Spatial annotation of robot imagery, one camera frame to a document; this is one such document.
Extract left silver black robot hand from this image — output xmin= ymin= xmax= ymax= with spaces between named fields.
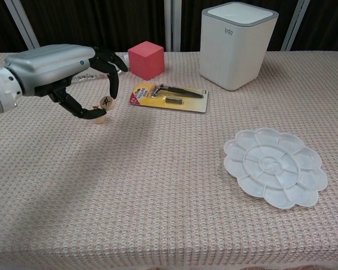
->
xmin=5 ymin=44 xmax=129 ymax=119

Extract clear plastic water bottle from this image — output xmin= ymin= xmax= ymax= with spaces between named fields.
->
xmin=72 ymin=52 xmax=130 ymax=83

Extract red foam cube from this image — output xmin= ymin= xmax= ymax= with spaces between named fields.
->
xmin=127 ymin=40 xmax=166 ymax=81

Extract razor in yellow blister pack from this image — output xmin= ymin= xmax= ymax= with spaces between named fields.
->
xmin=128 ymin=82 xmax=209 ymax=114

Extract white bin with grey rim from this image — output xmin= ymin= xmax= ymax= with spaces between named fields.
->
xmin=199 ymin=2 xmax=279 ymax=91

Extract pink woven tablecloth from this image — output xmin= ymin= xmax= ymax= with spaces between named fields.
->
xmin=0 ymin=50 xmax=338 ymax=270

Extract white flower-shaped paint palette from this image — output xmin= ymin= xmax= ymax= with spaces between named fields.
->
xmin=223 ymin=127 xmax=328 ymax=210

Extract white metal frame post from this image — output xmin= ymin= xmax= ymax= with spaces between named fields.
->
xmin=4 ymin=0 xmax=43 ymax=53
xmin=280 ymin=0 xmax=310 ymax=51
xmin=163 ymin=0 xmax=183 ymax=53

